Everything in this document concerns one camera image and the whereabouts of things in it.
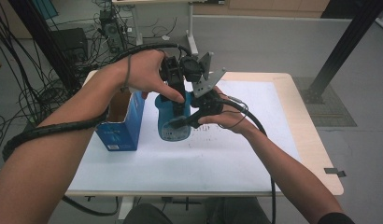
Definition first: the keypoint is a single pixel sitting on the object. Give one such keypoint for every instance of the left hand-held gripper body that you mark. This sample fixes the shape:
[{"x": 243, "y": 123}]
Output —
[{"x": 191, "y": 70}]

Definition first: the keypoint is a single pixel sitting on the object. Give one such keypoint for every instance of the grey tape piece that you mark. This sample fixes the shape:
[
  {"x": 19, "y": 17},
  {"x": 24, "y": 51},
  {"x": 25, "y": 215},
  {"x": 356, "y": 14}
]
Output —
[{"x": 334, "y": 172}]

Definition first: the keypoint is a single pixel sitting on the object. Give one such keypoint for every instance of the black metal frame post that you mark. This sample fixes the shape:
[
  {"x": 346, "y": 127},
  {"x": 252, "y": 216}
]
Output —
[{"x": 345, "y": 43}]

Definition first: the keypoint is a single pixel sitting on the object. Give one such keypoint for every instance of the white paper sheet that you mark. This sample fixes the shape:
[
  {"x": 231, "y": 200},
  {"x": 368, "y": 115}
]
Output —
[{"x": 192, "y": 168}]

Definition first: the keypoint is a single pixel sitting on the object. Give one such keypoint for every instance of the person's right hand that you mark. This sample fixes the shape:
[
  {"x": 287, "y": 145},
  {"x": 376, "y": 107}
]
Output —
[{"x": 233, "y": 119}]

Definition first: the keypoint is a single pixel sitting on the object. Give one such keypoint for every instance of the blue cardboard box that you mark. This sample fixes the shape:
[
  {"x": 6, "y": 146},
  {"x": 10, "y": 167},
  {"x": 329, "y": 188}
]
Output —
[{"x": 124, "y": 133}]

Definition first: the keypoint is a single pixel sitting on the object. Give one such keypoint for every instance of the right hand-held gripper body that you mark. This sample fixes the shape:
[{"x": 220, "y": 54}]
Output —
[{"x": 208, "y": 104}]

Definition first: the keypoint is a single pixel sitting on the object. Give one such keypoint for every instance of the person's left hand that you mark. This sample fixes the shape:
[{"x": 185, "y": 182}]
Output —
[{"x": 143, "y": 70}]

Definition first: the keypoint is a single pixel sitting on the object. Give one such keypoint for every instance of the black box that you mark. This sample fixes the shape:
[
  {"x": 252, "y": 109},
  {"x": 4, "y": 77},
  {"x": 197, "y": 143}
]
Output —
[{"x": 69, "y": 43}]

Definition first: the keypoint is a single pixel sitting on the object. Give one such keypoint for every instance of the dark slanted stand post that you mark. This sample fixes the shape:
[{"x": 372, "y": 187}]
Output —
[{"x": 43, "y": 37}]

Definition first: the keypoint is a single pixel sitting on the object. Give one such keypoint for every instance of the blue plastic bottle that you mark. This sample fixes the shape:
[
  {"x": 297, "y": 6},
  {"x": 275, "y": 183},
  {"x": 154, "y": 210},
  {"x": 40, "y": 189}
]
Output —
[{"x": 171, "y": 130}]

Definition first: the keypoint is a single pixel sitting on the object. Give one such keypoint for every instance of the computer tower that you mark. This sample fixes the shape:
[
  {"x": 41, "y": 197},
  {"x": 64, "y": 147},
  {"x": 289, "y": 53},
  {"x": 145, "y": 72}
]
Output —
[{"x": 113, "y": 31}]

